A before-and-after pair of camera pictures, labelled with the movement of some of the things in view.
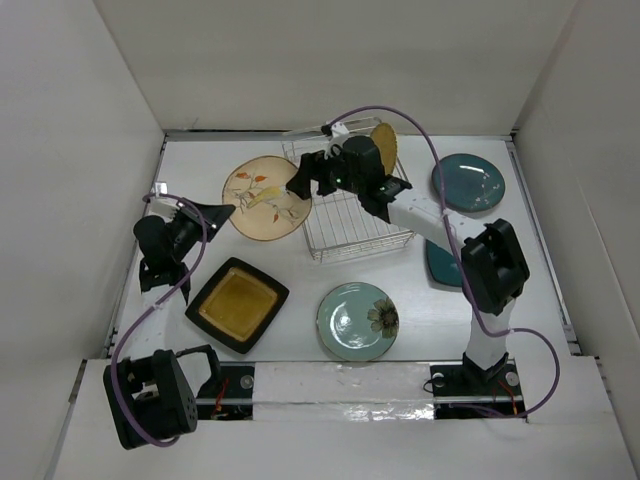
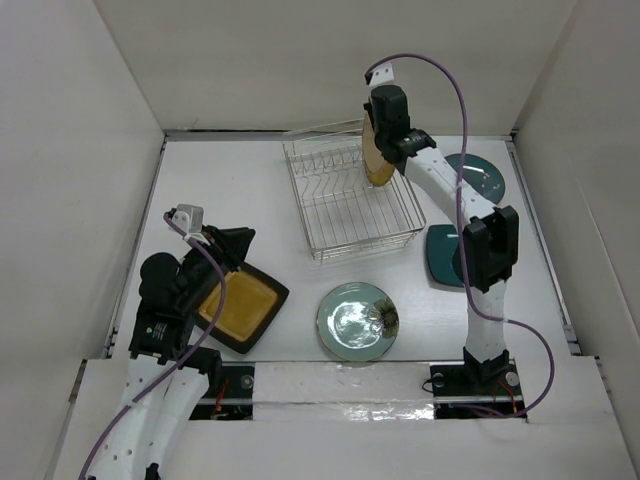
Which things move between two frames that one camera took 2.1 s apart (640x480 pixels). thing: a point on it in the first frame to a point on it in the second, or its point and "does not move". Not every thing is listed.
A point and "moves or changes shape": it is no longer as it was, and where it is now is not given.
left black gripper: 213,215 to 230,244
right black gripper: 314,167 to 370,107
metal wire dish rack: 337,226 does not move
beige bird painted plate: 265,208 moves or changes shape
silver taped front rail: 347,391 does not move
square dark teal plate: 443,265 does not move
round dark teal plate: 470,183 does not move
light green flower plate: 358,321 does not move
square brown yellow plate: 238,303 does not move
